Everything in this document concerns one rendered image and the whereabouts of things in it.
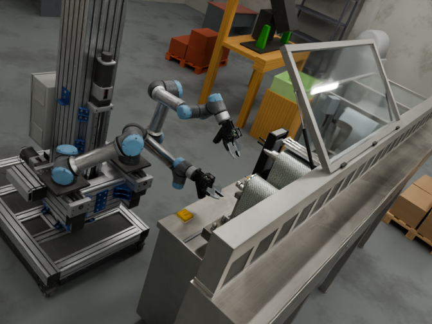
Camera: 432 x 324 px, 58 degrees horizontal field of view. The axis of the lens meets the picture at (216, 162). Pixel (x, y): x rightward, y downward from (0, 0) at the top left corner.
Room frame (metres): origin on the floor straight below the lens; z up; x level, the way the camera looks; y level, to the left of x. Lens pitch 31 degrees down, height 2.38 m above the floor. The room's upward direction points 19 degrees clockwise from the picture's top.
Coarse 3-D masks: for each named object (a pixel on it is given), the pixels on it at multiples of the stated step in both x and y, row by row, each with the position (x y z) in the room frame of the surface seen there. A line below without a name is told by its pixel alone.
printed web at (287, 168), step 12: (288, 156) 1.94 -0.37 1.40; (276, 168) 1.92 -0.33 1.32; (288, 168) 1.89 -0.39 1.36; (300, 168) 1.88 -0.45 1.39; (252, 180) 1.74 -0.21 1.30; (264, 180) 1.77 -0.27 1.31; (276, 180) 1.91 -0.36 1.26; (288, 180) 1.87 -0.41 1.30; (252, 192) 1.70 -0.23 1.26; (264, 192) 1.69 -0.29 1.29
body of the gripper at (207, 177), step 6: (192, 174) 1.87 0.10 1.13; (198, 174) 1.87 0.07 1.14; (204, 174) 1.86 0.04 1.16; (210, 174) 1.89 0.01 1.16; (192, 180) 1.86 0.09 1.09; (198, 180) 1.86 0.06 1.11; (204, 180) 1.83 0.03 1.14; (210, 180) 1.84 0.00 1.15; (204, 186) 1.83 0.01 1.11; (210, 186) 1.85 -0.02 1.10
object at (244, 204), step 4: (240, 200) 1.72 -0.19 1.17; (244, 200) 1.71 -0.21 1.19; (248, 200) 1.70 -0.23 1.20; (240, 204) 1.72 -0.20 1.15; (244, 204) 1.71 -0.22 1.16; (248, 204) 1.70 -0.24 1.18; (252, 204) 1.69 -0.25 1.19; (236, 208) 1.73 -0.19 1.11; (240, 208) 1.71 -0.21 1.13; (244, 208) 1.70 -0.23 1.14; (248, 208) 1.69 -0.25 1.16; (236, 212) 1.72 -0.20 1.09; (240, 212) 1.71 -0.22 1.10; (236, 216) 1.72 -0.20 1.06
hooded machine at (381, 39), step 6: (366, 30) 8.27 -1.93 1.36; (372, 30) 8.21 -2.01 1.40; (378, 30) 8.44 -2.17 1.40; (360, 36) 8.28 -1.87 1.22; (366, 36) 8.21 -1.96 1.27; (372, 36) 8.15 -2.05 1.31; (378, 36) 8.11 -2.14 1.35; (384, 36) 8.34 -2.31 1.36; (378, 42) 8.06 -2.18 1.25; (384, 42) 8.25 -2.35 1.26; (378, 48) 8.05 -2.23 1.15; (384, 48) 8.30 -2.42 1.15; (384, 54) 8.37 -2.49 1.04; (384, 60) 8.35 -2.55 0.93
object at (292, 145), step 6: (288, 138) 2.05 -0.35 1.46; (282, 144) 2.00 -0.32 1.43; (288, 144) 1.98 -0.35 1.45; (294, 144) 2.01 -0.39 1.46; (294, 150) 1.97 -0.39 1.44; (300, 150) 1.99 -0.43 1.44; (306, 150) 2.00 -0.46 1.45; (306, 156) 1.92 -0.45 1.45; (312, 156) 1.94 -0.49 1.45; (318, 162) 1.89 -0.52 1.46
